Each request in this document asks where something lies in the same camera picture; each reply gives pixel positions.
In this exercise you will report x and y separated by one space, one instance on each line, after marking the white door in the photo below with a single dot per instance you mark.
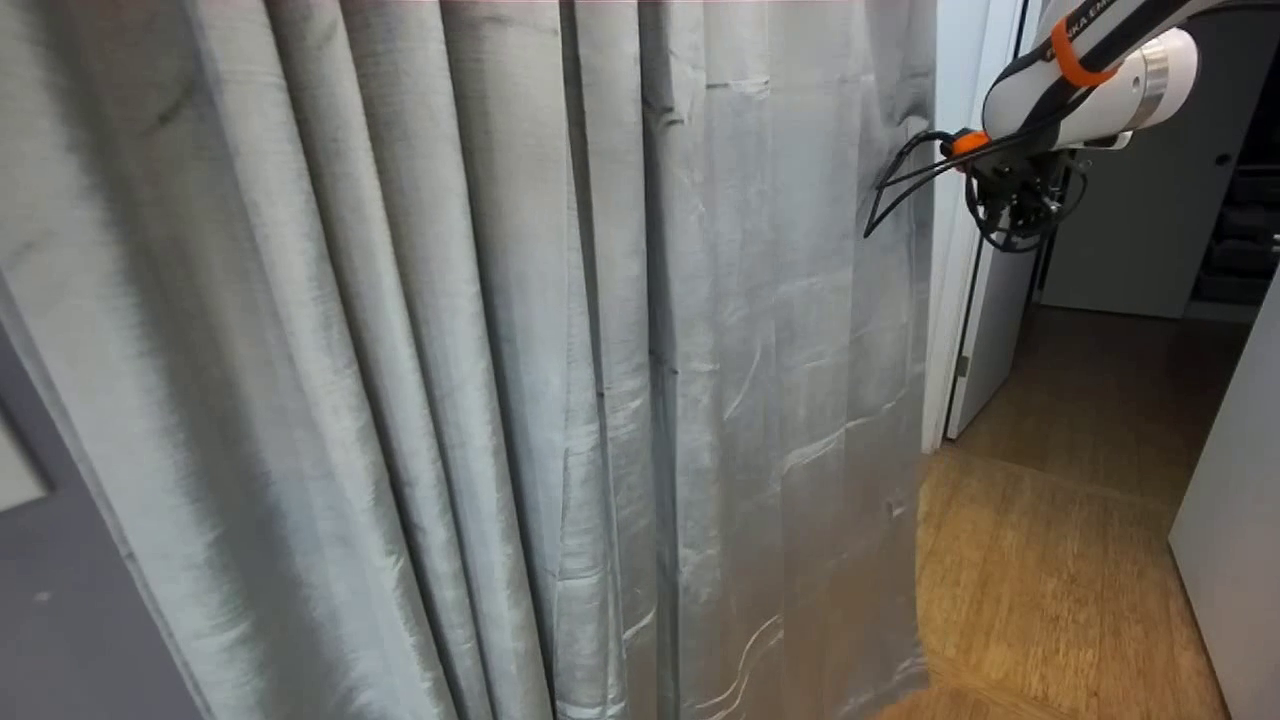
994 347

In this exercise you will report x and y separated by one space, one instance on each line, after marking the plain white cabinet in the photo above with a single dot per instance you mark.
1232 534

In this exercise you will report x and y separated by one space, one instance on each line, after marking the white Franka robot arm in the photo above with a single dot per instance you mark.
1104 95

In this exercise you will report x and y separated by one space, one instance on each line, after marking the grey silky curtain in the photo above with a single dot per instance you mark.
533 401

